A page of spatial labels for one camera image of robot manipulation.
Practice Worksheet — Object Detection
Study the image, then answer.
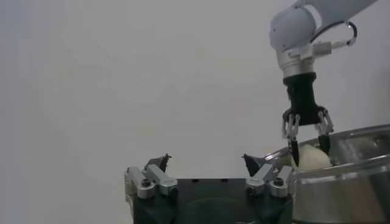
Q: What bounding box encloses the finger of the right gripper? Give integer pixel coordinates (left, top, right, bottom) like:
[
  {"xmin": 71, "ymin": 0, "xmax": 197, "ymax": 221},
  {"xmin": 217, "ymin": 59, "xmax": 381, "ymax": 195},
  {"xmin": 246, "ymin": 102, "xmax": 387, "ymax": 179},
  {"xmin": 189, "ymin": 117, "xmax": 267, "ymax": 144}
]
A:
[
  {"xmin": 313, "ymin": 108, "xmax": 335, "ymax": 156},
  {"xmin": 282, "ymin": 113, "xmax": 302, "ymax": 167}
]

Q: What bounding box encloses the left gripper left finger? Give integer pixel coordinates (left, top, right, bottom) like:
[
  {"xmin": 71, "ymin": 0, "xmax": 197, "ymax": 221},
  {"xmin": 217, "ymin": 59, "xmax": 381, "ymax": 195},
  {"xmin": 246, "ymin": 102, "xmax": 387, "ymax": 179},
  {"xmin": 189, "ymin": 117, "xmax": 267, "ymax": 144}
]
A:
[{"xmin": 124, "ymin": 153, "xmax": 179, "ymax": 200}]

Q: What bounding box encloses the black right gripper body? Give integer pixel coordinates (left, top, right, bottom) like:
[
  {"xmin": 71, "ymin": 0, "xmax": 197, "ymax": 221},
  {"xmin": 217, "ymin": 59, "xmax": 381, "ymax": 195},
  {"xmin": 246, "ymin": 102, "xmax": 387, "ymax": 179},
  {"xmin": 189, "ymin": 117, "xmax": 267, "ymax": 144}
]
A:
[{"xmin": 282, "ymin": 72, "xmax": 327, "ymax": 127}]

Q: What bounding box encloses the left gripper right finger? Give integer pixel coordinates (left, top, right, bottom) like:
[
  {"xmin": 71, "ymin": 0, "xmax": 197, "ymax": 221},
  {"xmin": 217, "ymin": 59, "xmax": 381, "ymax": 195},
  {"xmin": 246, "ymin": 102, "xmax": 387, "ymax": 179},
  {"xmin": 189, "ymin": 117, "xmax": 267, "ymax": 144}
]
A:
[{"xmin": 242, "ymin": 153, "xmax": 298, "ymax": 198}]

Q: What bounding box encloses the white steamed baozi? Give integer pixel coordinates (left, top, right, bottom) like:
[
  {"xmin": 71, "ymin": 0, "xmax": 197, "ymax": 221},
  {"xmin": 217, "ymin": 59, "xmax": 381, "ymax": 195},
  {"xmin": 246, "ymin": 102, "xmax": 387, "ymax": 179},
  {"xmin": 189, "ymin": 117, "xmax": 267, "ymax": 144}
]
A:
[{"xmin": 291, "ymin": 144, "xmax": 333, "ymax": 170}]

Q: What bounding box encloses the stainless steel steamer basket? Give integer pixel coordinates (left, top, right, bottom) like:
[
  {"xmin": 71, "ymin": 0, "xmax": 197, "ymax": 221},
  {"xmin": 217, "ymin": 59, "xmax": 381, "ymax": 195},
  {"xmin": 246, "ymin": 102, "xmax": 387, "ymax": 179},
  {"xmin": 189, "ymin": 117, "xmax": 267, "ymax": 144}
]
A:
[{"xmin": 263, "ymin": 124, "xmax": 390, "ymax": 224}]

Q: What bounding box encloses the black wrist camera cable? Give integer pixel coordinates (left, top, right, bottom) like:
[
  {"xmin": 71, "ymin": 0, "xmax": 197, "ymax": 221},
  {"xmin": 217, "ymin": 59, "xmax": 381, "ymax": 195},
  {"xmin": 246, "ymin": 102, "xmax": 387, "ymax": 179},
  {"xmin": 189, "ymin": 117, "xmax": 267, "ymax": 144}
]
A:
[{"xmin": 310, "ymin": 20, "xmax": 358, "ymax": 58}]

